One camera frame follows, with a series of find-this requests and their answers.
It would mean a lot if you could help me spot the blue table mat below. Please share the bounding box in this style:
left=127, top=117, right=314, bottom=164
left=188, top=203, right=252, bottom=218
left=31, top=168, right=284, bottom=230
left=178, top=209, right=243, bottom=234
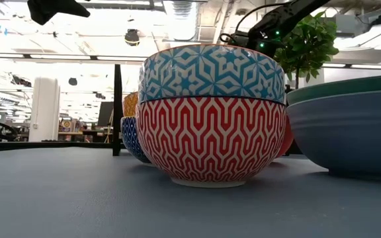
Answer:
left=0, top=147, right=381, bottom=238

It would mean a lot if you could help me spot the plain blue large bowl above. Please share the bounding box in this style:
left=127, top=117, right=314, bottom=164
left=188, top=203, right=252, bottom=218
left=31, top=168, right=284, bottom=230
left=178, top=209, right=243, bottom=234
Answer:
left=286, top=89, right=381, bottom=178

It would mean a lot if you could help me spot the plain red bowl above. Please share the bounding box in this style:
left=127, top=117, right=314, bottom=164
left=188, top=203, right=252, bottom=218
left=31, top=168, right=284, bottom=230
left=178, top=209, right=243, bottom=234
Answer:
left=275, top=114, right=294, bottom=159

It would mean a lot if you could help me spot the wooden background desk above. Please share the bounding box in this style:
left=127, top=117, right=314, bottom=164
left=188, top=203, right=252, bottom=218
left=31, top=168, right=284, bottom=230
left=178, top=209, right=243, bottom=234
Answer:
left=57, top=130, right=114, bottom=143

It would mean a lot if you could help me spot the potted green plant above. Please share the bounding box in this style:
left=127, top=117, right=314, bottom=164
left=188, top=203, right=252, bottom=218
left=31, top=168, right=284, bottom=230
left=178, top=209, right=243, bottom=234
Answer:
left=273, top=11, right=340, bottom=90

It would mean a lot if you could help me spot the red zigzag patterned bowl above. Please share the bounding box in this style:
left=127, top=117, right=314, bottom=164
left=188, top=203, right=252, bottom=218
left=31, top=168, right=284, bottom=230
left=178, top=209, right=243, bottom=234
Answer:
left=136, top=95, right=287, bottom=188

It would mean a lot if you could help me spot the black monitor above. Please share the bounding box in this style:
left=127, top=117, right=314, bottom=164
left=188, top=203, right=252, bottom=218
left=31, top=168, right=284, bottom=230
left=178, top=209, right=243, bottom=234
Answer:
left=97, top=101, right=114, bottom=128

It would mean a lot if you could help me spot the light blue star patterned bowl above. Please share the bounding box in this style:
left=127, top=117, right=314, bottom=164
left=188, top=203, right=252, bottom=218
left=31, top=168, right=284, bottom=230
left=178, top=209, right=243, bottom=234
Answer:
left=138, top=44, right=286, bottom=104

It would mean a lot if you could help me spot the dark blue patterned bowl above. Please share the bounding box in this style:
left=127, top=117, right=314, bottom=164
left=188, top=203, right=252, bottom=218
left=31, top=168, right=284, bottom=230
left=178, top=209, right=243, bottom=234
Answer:
left=120, top=115, right=151, bottom=164

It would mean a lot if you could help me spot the plain green large bowl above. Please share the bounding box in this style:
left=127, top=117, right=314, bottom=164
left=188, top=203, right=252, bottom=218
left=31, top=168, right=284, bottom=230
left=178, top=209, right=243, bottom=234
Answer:
left=286, top=74, right=381, bottom=106

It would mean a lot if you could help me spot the colourful box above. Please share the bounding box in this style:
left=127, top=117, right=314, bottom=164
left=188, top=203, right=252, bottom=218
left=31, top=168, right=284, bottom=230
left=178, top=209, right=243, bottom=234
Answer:
left=60, top=119, right=74, bottom=133

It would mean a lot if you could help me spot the white column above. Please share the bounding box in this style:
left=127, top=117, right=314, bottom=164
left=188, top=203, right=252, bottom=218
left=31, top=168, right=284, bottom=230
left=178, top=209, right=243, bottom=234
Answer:
left=28, top=76, right=61, bottom=143

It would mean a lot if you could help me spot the orange patterned bowl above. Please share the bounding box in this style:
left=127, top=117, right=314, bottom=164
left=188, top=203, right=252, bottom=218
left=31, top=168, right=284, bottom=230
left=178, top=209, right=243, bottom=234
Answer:
left=122, top=91, right=140, bottom=117

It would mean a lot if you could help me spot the black ceiling dome camera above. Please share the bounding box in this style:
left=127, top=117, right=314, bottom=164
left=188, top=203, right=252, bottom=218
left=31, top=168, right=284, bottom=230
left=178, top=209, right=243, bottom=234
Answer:
left=124, top=28, right=141, bottom=47

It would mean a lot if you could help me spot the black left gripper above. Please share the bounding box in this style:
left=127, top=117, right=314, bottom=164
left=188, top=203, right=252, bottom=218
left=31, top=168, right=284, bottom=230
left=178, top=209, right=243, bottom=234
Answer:
left=27, top=0, right=91, bottom=26

